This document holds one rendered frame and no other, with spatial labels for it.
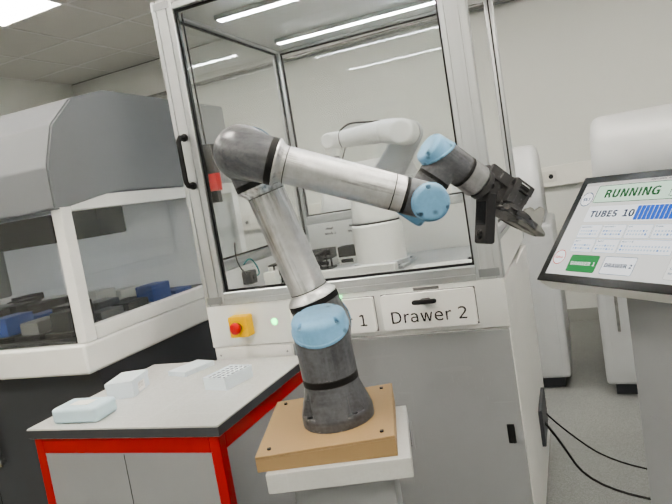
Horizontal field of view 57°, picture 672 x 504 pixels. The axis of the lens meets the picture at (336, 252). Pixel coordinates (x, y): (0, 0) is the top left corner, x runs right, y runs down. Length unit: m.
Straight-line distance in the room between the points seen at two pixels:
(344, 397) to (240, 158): 0.51
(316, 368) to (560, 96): 4.00
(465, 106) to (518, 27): 3.26
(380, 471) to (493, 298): 0.81
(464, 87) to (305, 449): 1.11
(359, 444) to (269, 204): 0.53
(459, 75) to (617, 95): 3.19
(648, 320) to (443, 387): 0.68
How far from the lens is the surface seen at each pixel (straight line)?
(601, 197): 1.71
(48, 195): 2.24
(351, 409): 1.30
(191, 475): 1.71
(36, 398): 2.58
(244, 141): 1.24
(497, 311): 1.91
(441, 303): 1.91
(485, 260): 1.88
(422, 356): 1.98
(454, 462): 2.09
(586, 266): 1.60
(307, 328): 1.24
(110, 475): 1.87
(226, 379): 1.86
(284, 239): 1.36
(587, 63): 5.02
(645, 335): 1.64
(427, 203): 1.21
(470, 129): 1.87
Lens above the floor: 1.27
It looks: 5 degrees down
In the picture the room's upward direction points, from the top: 9 degrees counter-clockwise
